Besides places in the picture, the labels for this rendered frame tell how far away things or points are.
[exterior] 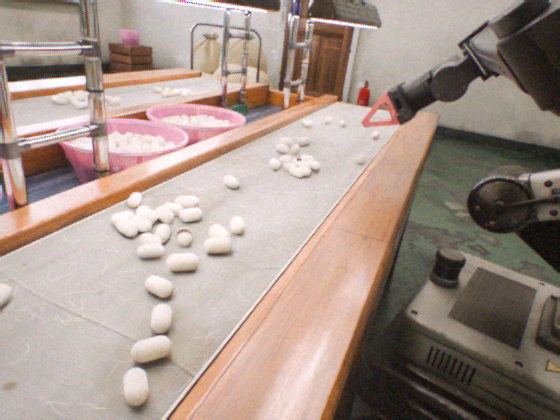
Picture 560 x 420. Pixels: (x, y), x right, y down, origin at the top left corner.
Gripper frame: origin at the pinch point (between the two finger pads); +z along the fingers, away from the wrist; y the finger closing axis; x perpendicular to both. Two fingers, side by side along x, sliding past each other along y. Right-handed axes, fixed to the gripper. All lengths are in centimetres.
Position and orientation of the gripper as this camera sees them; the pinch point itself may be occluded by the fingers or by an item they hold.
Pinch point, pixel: (366, 122)
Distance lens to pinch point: 86.6
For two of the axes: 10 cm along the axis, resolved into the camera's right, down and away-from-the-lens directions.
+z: -7.7, 3.6, 5.3
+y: -4.0, 3.7, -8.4
